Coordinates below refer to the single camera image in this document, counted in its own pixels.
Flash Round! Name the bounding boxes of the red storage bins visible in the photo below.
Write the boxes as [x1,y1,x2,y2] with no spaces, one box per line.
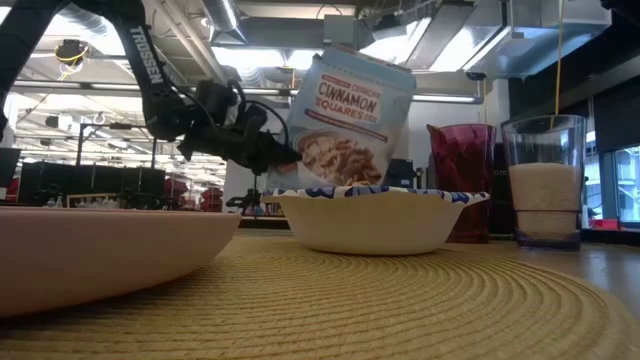
[164,177,226,214]

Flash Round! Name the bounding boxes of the red plastic tumbler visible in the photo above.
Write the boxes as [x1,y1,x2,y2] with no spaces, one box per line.
[426,123,498,245]

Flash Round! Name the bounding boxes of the clear glass of milk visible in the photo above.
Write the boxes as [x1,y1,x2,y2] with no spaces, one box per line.
[501,114,587,252]

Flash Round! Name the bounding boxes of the yellow hanging cable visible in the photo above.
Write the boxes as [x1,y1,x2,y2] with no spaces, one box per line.
[549,0,566,117]

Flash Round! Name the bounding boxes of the silver spiral air duct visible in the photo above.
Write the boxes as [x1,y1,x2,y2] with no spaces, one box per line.
[199,0,249,46]

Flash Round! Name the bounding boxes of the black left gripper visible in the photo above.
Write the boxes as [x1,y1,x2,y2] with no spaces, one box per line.
[177,107,304,174]

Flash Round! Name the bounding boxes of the round woven straw placemat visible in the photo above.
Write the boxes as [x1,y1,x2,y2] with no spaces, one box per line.
[0,234,640,360]

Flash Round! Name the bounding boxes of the blue patterned paper bowl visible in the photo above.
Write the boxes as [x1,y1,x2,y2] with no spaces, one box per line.
[259,185,491,257]

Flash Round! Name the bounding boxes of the black storage shelves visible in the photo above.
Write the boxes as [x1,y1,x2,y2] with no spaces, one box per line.
[18,159,167,209]

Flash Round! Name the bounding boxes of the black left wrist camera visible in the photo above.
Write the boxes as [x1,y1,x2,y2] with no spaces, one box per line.
[194,79,241,126]

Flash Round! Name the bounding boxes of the silver ventilation hood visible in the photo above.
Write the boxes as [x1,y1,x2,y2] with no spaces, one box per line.
[359,0,614,79]

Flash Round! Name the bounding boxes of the pink plate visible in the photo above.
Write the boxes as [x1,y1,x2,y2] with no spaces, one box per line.
[0,206,243,319]

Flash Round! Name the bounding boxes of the cinnamon cereal bag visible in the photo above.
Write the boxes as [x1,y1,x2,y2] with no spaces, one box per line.
[264,44,417,189]

